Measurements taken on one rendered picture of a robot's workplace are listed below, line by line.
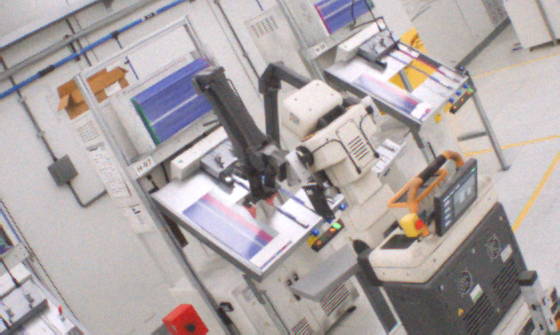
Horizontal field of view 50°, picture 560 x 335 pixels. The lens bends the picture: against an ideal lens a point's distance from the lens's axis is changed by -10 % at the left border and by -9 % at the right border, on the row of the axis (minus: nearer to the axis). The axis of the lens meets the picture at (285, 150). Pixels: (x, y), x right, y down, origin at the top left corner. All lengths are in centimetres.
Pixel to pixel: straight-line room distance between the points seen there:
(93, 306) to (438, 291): 293
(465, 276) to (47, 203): 303
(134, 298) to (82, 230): 63
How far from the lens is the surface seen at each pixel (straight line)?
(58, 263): 452
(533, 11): 718
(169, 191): 323
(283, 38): 416
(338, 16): 421
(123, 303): 471
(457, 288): 231
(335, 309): 363
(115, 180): 342
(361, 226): 250
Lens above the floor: 172
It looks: 12 degrees down
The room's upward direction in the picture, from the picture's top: 28 degrees counter-clockwise
